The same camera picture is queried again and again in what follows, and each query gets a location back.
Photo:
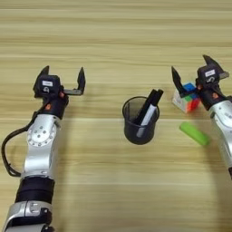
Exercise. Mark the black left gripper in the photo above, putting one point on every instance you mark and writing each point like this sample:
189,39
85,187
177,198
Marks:
56,105

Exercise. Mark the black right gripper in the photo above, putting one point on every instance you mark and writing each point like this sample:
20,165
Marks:
211,95

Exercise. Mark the colourful puzzle cube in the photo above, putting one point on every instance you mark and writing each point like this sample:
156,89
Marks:
188,104

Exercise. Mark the green eraser block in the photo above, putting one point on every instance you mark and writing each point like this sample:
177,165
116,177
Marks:
195,133

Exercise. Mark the white marker with black cap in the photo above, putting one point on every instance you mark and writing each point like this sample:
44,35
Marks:
150,114

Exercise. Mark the black mesh pen cup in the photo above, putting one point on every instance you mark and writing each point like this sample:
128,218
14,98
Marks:
133,133

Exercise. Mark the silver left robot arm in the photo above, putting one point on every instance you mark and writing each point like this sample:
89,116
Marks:
40,151

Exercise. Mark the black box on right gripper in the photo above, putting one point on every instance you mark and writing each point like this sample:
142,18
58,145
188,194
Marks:
209,74

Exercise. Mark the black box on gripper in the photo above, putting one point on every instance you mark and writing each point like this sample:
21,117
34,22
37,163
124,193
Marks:
209,74
48,84

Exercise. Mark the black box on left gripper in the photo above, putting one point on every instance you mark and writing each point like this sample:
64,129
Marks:
48,84

